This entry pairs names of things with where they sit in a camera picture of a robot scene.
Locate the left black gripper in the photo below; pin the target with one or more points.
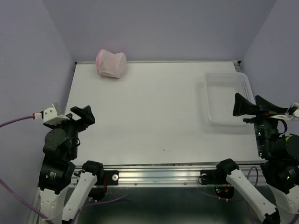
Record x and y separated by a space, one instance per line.
87 118

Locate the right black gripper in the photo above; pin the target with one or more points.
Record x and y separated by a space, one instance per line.
241 106

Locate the white mesh laundry bag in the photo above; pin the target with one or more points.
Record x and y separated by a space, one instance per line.
110 65

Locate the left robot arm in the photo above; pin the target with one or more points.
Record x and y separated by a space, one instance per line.
60 149

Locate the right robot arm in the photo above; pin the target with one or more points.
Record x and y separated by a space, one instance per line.
281 166

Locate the white plastic basket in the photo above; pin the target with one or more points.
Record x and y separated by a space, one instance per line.
221 88

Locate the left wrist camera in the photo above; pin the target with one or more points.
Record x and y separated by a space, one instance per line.
53 115

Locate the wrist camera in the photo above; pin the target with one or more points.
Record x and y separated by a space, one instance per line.
53 115
292 113

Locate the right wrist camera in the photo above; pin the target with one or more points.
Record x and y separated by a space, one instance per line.
292 113

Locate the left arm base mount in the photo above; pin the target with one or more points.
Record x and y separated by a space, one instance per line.
99 190

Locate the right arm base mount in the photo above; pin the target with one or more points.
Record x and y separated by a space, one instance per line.
222 189

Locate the aluminium mounting rail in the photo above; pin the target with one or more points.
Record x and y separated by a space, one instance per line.
158 176

